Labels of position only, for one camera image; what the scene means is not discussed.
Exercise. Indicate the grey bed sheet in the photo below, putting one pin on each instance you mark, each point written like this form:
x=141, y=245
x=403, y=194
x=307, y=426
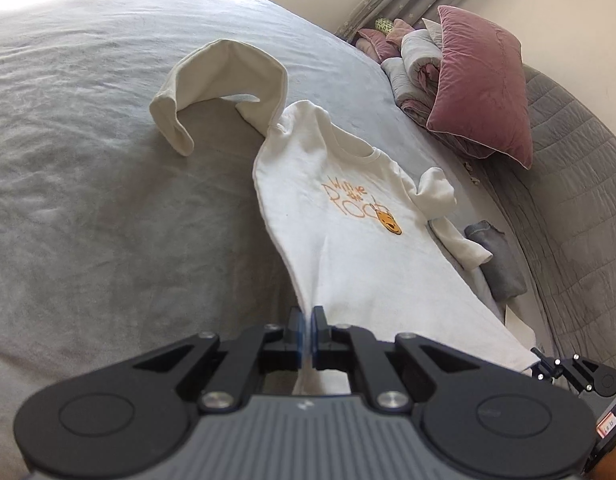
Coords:
x=88, y=160

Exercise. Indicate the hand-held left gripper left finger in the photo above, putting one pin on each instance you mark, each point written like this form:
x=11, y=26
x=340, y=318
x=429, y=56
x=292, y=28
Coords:
x=300, y=332

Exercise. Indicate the folded grey cloth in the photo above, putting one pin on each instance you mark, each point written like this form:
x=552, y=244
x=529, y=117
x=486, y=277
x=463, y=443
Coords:
x=497, y=255

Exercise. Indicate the grey quilted headboard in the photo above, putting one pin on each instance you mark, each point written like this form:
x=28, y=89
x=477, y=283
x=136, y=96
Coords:
x=572, y=185

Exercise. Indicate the person's right forearm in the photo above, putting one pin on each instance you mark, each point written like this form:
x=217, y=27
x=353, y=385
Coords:
x=611, y=470

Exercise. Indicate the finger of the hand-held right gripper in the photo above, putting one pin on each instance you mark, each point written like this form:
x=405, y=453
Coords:
x=560, y=372

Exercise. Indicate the green plush toy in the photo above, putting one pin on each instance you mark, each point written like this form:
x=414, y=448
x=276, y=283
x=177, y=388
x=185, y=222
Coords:
x=384, y=25

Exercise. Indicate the small pink pillow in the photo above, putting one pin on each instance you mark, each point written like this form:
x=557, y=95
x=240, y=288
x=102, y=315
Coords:
x=380, y=40

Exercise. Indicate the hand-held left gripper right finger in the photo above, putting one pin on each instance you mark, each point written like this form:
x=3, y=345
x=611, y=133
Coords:
x=316, y=332

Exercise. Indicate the large pink pillow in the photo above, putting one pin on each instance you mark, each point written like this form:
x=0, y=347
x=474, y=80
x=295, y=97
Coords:
x=482, y=85

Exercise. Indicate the folded grey pink quilt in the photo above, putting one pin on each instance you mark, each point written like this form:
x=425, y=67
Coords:
x=412, y=70

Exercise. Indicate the white printed sweatshirt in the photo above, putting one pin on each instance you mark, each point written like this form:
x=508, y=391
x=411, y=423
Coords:
x=338, y=220

